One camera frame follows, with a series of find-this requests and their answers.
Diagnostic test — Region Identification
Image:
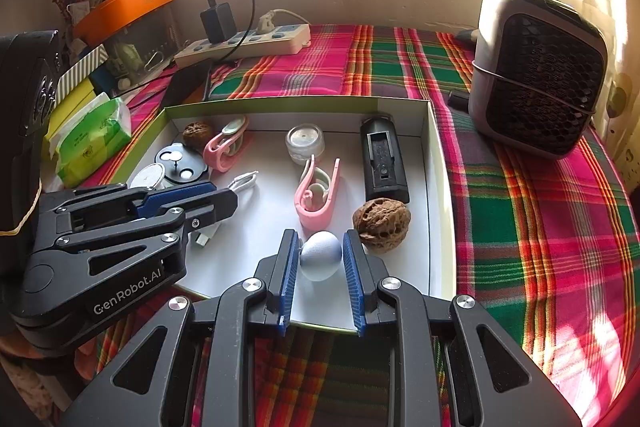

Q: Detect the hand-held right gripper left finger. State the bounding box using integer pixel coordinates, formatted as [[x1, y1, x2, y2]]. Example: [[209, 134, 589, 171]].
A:
[[60, 228, 301, 427]]

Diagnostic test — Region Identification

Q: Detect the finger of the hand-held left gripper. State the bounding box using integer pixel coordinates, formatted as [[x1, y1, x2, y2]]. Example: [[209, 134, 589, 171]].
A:
[[30, 189, 238, 295], [40, 181, 218, 233]]

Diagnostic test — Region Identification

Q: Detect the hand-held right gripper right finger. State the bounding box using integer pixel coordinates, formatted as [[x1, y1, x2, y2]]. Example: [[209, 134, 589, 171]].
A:
[[341, 229, 583, 427]]

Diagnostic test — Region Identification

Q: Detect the green white spool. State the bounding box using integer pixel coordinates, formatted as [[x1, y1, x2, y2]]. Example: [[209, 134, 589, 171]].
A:
[[127, 162, 167, 192]]

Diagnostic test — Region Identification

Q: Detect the black round disc stand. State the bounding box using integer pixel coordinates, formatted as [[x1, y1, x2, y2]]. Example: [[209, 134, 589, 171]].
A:
[[156, 142, 210, 184]]

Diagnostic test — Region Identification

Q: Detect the white round ball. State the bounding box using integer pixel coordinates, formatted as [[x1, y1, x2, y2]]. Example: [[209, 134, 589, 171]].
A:
[[298, 231, 346, 283]]

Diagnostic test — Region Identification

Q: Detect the pink plastic clip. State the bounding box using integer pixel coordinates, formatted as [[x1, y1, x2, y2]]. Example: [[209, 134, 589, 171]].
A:
[[294, 154, 342, 229], [202, 116, 249, 172]]

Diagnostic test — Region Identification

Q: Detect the brown walnut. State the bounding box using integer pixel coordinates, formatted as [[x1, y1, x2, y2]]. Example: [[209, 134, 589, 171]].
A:
[[181, 121, 216, 151], [352, 198, 412, 253]]

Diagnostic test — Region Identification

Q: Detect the green white cardboard box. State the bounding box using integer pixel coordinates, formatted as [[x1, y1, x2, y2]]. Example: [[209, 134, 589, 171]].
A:
[[125, 95, 457, 337]]

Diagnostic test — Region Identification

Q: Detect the black battery pack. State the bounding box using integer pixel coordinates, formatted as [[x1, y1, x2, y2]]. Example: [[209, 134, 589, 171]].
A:
[[360, 116, 411, 204]]

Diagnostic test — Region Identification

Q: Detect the white plastic jar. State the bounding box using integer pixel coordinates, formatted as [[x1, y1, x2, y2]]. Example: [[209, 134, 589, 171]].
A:
[[285, 123, 324, 166]]

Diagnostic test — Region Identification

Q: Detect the yellow box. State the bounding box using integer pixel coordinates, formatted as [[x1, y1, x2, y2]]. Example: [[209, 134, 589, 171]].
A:
[[46, 79, 98, 148]]

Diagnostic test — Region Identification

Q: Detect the striped box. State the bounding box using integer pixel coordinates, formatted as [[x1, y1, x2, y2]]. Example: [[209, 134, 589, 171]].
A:
[[56, 44, 108, 105]]

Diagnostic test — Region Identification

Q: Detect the green tissue pack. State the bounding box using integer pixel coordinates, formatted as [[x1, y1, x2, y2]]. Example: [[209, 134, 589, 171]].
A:
[[47, 93, 133, 188]]

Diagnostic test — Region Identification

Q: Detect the black smartphone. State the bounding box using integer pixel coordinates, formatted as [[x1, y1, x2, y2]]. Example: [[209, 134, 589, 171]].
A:
[[159, 59, 213, 108]]

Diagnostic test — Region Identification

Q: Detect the clear storage container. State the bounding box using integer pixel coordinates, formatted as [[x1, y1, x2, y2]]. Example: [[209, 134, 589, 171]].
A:
[[100, 14, 178, 82]]

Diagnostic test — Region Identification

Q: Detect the orange box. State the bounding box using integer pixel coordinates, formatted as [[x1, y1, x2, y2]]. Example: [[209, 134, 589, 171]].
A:
[[74, 0, 176, 44]]

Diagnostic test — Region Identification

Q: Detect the white power strip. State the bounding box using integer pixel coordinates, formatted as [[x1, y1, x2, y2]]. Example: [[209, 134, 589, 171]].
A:
[[174, 24, 312, 62]]

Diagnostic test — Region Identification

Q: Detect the black charger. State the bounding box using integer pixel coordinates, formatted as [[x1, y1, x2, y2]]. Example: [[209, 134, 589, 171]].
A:
[[200, 3, 237, 44]]

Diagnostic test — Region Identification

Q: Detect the grey portable fan heater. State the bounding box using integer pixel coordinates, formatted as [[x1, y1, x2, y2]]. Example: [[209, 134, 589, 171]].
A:
[[467, 0, 609, 159]]

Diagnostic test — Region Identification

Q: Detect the cream heart-print curtain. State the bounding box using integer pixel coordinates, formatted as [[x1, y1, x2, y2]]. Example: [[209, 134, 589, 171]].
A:
[[580, 0, 640, 188]]

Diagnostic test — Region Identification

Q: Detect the white plug with cable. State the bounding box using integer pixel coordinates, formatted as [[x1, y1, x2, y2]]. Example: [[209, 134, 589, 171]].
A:
[[257, 9, 306, 32]]

